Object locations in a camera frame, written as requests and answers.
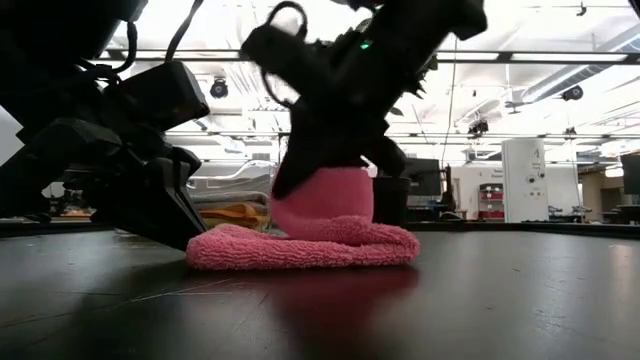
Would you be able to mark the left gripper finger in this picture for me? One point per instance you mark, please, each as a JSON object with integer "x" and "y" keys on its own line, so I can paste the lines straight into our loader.
{"x": 155, "y": 205}

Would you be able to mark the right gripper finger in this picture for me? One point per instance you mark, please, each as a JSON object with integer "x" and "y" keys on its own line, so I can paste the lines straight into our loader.
{"x": 300, "y": 172}
{"x": 390, "y": 157}

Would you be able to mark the clear plastic bin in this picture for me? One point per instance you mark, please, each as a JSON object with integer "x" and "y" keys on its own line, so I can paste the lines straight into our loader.
{"x": 240, "y": 175}

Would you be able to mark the pink microfiber towel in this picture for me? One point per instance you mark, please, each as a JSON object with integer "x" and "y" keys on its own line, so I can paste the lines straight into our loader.
{"x": 325, "y": 240}

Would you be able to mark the orange microfiber towel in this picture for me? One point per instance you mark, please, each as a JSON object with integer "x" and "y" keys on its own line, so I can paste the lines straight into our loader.
{"x": 235, "y": 215}

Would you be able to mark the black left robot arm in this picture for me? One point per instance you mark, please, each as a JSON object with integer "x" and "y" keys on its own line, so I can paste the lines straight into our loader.
{"x": 50, "y": 40}

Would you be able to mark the black computer monitor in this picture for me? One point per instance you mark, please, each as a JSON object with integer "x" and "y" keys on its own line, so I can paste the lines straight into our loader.
{"x": 425, "y": 175}
{"x": 631, "y": 175}

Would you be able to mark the green potted plant black pot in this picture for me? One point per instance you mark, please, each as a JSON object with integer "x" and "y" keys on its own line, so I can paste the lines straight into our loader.
{"x": 392, "y": 200}

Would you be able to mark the white pillar machine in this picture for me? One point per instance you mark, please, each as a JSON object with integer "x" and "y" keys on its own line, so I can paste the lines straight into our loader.
{"x": 522, "y": 180}

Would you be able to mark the black table mat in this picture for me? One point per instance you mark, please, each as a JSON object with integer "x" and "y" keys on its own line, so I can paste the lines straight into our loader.
{"x": 500, "y": 300}

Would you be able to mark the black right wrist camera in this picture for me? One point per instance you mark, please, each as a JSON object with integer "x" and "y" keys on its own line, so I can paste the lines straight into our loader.
{"x": 280, "y": 55}

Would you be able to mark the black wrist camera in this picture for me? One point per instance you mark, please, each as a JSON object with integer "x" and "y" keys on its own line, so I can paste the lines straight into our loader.
{"x": 280, "y": 55}
{"x": 165, "y": 95}

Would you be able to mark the black ceiling camera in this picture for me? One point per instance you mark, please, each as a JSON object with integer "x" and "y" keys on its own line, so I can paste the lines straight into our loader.
{"x": 478, "y": 127}
{"x": 573, "y": 93}
{"x": 219, "y": 89}

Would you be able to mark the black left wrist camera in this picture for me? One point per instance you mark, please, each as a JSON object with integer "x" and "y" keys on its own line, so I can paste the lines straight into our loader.
{"x": 165, "y": 95}

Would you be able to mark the red white wall box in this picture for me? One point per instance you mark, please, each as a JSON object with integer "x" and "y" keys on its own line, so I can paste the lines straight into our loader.
{"x": 491, "y": 200}

